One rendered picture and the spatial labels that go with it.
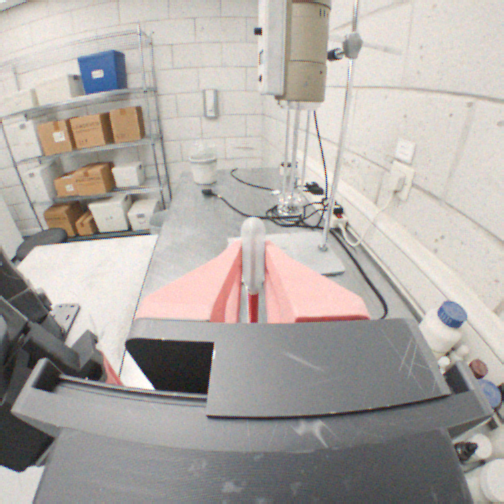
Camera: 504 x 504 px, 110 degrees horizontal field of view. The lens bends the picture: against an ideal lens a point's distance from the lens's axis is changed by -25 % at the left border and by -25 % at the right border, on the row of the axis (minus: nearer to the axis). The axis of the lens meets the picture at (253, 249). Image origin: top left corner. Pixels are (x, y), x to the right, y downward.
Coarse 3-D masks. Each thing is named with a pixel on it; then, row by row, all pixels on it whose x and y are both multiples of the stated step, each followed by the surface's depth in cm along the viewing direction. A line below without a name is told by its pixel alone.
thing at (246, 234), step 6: (246, 222) 11; (246, 228) 11; (246, 234) 11; (246, 240) 11; (246, 246) 11; (246, 252) 11; (246, 258) 12; (246, 264) 12; (246, 270) 12; (246, 276) 12; (246, 282) 13
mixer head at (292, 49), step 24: (264, 0) 30; (288, 0) 30; (312, 0) 29; (264, 24) 33; (288, 24) 32; (312, 24) 32; (264, 48) 35; (288, 48) 35; (312, 48) 34; (264, 72) 37; (288, 72) 37; (312, 72) 36; (288, 96) 40; (312, 96) 39
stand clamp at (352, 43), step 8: (352, 32) 36; (328, 40) 37; (336, 40) 37; (344, 40) 37; (352, 40) 36; (360, 40) 36; (336, 48) 42; (344, 48) 38; (352, 48) 37; (360, 48) 37; (376, 48) 38; (384, 48) 38; (392, 48) 38; (328, 56) 45; (336, 56) 43; (352, 56) 38
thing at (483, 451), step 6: (468, 438) 24; (474, 438) 23; (480, 438) 22; (486, 438) 22; (480, 444) 22; (486, 444) 21; (480, 450) 21; (486, 450) 21; (474, 456) 21; (480, 456) 20; (486, 456) 20; (468, 462) 22; (474, 462) 21
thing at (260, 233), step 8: (256, 224) 11; (256, 232) 11; (264, 232) 11; (256, 240) 11; (264, 240) 11; (256, 248) 11; (264, 248) 12; (256, 256) 11; (264, 256) 12; (256, 264) 12; (256, 272) 12; (256, 280) 12; (256, 288) 13
